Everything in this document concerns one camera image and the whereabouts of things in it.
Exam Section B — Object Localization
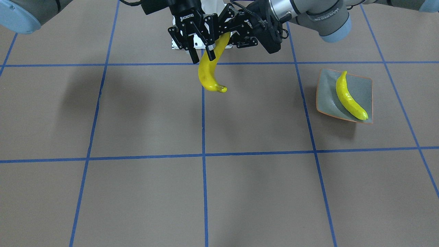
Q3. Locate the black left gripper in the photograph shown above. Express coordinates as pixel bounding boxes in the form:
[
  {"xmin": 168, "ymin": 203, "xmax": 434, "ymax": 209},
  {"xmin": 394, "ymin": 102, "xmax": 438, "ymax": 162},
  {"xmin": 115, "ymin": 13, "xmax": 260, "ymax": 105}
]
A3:
[{"xmin": 215, "ymin": 0, "xmax": 283, "ymax": 54}]

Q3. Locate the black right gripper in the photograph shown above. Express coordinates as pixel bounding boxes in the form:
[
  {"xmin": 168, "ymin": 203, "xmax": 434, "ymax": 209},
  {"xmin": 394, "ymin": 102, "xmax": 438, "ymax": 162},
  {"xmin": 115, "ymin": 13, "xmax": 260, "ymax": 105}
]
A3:
[{"xmin": 141, "ymin": 0, "xmax": 218, "ymax": 64}]

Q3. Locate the yellow banana dark stem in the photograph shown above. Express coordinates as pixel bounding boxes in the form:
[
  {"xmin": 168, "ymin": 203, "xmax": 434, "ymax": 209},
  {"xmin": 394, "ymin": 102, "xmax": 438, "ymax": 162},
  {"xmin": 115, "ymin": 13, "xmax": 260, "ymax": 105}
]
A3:
[{"xmin": 198, "ymin": 32, "xmax": 231, "ymax": 93}]

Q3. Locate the yellow banana greenish tip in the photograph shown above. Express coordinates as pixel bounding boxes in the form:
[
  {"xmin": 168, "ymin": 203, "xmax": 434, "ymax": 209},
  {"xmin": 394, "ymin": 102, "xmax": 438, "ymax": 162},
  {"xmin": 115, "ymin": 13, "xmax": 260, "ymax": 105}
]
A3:
[{"xmin": 335, "ymin": 71, "xmax": 369, "ymax": 120}]

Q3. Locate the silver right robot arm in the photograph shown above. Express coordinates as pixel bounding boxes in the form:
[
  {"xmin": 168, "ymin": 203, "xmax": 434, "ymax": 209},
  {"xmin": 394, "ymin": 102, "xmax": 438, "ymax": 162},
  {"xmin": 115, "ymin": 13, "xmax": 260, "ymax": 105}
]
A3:
[{"xmin": 0, "ymin": 0, "xmax": 225, "ymax": 34}]

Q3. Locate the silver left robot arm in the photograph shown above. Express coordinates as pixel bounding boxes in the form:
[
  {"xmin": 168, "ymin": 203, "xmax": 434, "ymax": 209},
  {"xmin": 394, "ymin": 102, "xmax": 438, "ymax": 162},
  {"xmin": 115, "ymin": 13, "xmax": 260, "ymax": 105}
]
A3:
[{"xmin": 214, "ymin": 0, "xmax": 439, "ymax": 54}]

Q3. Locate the grey square plate orange rim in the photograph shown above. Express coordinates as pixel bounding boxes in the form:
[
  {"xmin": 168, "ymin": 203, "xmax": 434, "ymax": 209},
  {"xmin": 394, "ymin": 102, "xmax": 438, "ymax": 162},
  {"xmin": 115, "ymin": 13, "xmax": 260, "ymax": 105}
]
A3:
[{"xmin": 316, "ymin": 68, "xmax": 373, "ymax": 124}]

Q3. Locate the brown paper table cover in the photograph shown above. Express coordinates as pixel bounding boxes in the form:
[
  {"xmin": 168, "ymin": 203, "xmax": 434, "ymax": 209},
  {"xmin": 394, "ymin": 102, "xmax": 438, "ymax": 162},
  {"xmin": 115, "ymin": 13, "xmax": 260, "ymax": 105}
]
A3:
[{"xmin": 0, "ymin": 0, "xmax": 439, "ymax": 247}]

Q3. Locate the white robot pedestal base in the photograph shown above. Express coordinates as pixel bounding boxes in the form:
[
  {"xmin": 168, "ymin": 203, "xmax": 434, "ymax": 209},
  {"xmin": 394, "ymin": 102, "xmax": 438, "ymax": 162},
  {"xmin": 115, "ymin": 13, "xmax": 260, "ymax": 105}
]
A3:
[{"xmin": 171, "ymin": 0, "xmax": 233, "ymax": 49}]

